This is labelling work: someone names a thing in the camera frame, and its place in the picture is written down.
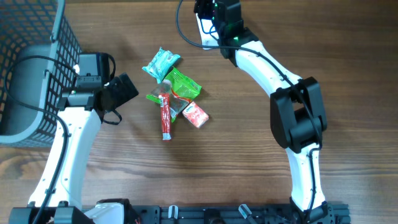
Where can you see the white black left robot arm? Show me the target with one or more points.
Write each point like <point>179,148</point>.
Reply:
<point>57,197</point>

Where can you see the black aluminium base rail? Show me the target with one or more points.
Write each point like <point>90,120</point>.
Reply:
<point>145,214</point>

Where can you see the clear plastic snack wrapper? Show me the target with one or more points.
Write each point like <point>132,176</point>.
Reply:
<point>177,104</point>

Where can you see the dark grey plastic basket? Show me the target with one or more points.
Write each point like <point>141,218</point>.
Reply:
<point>36,41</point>

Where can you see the green snack packet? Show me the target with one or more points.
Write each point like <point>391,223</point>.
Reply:
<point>182,85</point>

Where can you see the white blue barcode scanner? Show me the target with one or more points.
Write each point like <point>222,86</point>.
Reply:
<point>208,33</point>

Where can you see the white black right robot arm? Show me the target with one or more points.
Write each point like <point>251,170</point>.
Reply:
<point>298,117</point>

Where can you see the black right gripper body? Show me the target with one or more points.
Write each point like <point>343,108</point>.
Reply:
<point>208,12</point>

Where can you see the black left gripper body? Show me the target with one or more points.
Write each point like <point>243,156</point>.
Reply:
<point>119,93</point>

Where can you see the teal white wipes packet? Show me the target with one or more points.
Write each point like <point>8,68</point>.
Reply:
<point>159,66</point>

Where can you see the red stick snack packet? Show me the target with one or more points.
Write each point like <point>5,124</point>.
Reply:
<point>165,116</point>

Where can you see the red snack pack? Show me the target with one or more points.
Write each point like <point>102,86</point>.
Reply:
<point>195,115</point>

